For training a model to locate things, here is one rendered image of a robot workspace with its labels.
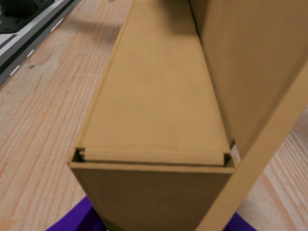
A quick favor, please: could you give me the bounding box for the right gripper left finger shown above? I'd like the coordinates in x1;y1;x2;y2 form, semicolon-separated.
45;196;107;231

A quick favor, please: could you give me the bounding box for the grey slotted aluminium rail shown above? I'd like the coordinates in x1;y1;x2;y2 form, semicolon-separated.
0;0;79;85

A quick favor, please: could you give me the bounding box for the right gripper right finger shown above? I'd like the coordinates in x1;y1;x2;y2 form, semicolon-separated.
222;211;258;231

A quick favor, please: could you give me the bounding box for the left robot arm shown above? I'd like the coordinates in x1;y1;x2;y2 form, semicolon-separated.
0;0;55;34

